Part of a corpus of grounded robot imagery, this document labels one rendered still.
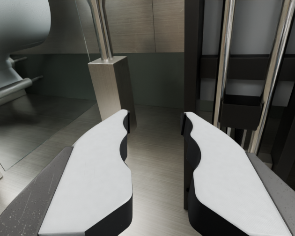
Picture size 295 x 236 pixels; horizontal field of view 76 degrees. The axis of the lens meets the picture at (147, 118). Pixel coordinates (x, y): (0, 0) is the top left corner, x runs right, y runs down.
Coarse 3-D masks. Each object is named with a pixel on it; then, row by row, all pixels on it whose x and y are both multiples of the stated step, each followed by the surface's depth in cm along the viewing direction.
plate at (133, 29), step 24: (120, 0) 69; (144, 0) 66; (168, 0) 64; (120, 24) 74; (144, 24) 70; (168, 24) 67; (96, 48) 83; (120, 48) 79; (144, 48) 75; (168, 48) 72
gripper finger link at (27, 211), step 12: (60, 156) 8; (48, 168) 7; (60, 168) 7; (36, 180) 7; (48, 180) 7; (24, 192) 6; (36, 192) 6; (48, 192) 6; (12, 204) 6; (24, 204) 6; (36, 204) 6; (48, 204) 6; (0, 216) 6; (12, 216) 6; (24, 216) 6; (36, 216) 6; (0, 228) 5; (12, 228) 5; (24, 228) 5; (36, 228) 5
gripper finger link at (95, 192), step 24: (120, 120) 11; (96, 144) 9; (120, 144) 9; (72, 168) 7; (96, 168) 7; (120, 168) 7; (72, 192) 6; (96, 192) 6; (120, 192) 6; (48, 216) 6; (72, 216) 6; (96, 216) 6; (120, 216) 6
